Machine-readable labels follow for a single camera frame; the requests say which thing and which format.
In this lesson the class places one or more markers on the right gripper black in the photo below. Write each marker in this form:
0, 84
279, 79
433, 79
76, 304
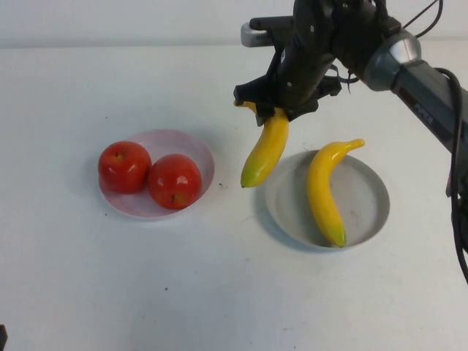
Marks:
300, 80

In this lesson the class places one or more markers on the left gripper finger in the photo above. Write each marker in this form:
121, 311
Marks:
3, 335

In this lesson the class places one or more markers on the small yellow plastic banana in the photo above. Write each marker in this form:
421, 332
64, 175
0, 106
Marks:
265, 157

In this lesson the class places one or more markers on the large yellow plastic banana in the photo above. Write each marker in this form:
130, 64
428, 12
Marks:
321, 190

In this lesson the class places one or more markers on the red plastic apple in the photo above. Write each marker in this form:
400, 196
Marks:
124, 168
173, 183

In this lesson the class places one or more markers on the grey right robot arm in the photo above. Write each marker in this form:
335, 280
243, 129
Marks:
420, 91

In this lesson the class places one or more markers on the pink round plate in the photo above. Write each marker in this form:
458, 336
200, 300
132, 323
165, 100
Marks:
175, 140

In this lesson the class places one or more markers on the grey round plate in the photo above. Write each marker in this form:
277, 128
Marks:
365, 197

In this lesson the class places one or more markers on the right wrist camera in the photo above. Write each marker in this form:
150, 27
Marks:
256, 34

